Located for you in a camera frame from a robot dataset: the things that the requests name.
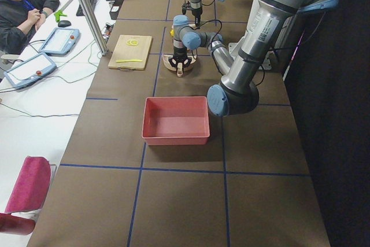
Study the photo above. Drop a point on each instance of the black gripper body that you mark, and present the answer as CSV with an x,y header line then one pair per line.
x,y
196,14
178,52

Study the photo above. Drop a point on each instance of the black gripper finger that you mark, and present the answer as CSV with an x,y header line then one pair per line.
x,y
197,22

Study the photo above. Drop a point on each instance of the beige plastic dustpan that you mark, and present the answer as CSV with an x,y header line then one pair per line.
x,y
179,70

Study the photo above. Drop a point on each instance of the red plastic bin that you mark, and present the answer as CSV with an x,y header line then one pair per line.
x,y
176,121

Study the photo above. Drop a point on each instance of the yellow plastic toy knife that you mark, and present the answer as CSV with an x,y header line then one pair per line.
x,y
128,60

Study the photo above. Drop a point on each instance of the wooden cutting board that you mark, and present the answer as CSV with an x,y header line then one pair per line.
x,y
123,51

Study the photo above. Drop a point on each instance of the far blue teach pendant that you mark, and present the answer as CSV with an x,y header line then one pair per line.
x,y
60,42

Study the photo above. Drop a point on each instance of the blue teach pendant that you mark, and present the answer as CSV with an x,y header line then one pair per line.
x,y
30,71
60,42

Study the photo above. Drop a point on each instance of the black computer mouse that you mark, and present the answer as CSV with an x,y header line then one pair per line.
x,y
64,23

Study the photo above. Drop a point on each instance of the green plastic clamp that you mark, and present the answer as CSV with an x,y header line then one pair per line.
x,y
58,14

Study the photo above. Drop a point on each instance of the near blue teach pendant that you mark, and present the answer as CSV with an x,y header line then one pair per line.
x,y
30,71

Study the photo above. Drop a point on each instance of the seated person in dark jacket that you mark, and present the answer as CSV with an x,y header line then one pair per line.
x,y
20,19

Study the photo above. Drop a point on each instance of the pink cushioned chair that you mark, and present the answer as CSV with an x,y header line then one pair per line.
x,y
28,195

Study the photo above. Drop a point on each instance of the white camera mounting pole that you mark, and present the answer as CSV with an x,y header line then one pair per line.
x,y
260,27

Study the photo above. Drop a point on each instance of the aluminium frame post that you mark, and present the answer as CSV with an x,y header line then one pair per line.
x,y
94,27

